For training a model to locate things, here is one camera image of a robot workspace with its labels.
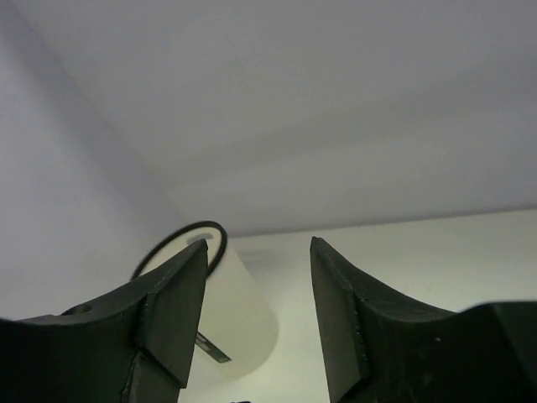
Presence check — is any white bin with black rim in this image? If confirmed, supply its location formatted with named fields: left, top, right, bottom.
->
left=132, top=221, right=279, bottom=378

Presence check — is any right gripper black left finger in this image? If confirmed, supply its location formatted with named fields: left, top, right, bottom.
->
left=1, top=241, right=208, bottom=402

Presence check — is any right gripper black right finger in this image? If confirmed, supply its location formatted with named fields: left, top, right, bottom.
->
left=310, top=238, right=536, bottom=402

